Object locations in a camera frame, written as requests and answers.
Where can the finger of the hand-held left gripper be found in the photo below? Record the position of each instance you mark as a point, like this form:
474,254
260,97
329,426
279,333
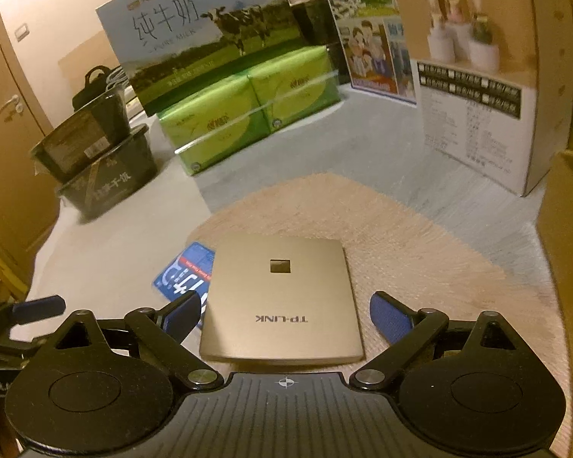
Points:
38,307

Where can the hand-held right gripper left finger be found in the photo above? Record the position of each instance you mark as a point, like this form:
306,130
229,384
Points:
184,317

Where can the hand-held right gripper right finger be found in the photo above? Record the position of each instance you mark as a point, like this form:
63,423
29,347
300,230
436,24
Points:
391,317

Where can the gold router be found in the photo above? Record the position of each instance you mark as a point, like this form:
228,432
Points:
277,305

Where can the shallow cardboard box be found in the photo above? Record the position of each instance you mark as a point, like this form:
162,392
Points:
568,248

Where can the blue plastic snack packet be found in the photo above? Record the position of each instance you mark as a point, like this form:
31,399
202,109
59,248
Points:
186,272

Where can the wooden door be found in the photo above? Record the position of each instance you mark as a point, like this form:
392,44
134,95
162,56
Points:
5,176

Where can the green tissue pack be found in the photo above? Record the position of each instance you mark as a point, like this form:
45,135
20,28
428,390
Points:
210,124
296,90

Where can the white product box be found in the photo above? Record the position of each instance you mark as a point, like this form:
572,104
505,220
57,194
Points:
468,119

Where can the black laptop bag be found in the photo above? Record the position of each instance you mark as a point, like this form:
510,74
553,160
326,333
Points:
90,88

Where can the wooden board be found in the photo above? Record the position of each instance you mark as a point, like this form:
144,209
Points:
86,52

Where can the dark blue milk carton box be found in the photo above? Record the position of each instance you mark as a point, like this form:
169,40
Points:
363,57

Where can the light blue cow milk box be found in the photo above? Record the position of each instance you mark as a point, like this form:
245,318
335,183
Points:
172,19

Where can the black tote bag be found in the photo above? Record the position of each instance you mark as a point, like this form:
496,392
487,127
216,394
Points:
315,24

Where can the wall switch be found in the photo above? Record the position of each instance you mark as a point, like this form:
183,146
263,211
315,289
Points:
23,32

